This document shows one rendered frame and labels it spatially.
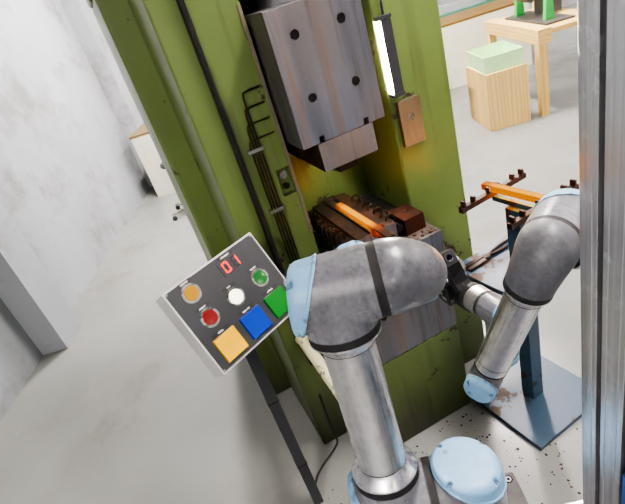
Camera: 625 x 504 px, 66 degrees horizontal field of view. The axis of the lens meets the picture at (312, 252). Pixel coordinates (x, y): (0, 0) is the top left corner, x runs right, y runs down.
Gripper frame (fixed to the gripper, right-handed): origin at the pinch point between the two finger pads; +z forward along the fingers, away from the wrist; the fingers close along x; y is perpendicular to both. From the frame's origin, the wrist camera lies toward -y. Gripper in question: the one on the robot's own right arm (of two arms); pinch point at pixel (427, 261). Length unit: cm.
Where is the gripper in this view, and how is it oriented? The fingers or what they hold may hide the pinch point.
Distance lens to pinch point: 147.3
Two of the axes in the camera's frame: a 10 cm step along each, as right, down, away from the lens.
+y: 2.8, 8.3, 4.8
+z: -3.8, -3.6, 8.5
